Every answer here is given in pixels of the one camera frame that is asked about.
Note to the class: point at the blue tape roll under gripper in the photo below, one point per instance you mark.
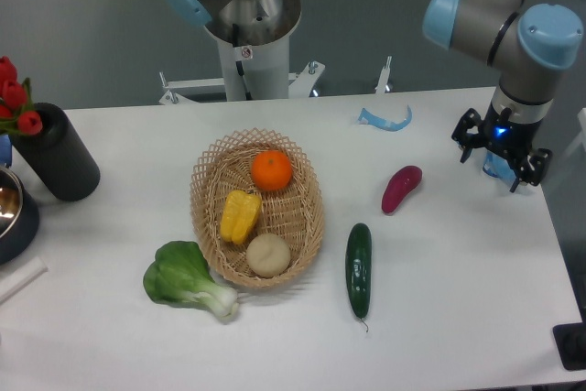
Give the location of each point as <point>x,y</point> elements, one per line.
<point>498,168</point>

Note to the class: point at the red tulip flowers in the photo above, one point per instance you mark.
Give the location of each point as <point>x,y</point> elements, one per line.
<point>18,114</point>

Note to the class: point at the black device at table edge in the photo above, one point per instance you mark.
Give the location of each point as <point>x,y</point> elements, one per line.
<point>570,341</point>

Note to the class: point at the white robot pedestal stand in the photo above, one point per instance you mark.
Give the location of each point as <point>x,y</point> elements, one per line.
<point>253,45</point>

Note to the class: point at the woven wicker basket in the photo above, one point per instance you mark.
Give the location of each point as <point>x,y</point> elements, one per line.
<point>294,213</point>

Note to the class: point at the purple sweet potato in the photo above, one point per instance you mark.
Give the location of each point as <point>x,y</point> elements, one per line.
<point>401,184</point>

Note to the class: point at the dark green cucumber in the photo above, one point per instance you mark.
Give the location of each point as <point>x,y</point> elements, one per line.
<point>358,271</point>

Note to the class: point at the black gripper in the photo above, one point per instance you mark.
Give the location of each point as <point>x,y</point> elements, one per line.
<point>507,131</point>

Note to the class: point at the black cylindrical vase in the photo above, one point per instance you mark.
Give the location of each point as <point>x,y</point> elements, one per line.
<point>58,156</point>

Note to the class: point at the dark metal bowl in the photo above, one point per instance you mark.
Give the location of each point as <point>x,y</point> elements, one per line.
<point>19,216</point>

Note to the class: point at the blue white tape strip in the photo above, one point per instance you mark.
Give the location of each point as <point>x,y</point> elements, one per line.
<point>367,118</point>

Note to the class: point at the orange mandarin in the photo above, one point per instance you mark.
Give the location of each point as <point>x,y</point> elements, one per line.
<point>271,170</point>

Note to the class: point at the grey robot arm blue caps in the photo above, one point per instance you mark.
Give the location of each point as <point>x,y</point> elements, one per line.
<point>531,47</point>

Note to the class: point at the white paper tube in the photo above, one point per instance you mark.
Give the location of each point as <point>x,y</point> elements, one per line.
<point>21,277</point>

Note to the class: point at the green bok choy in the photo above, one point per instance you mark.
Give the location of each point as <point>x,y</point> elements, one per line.
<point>180,277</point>

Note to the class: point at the yellow bell pepper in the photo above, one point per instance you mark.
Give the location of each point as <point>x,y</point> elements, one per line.
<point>240,214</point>

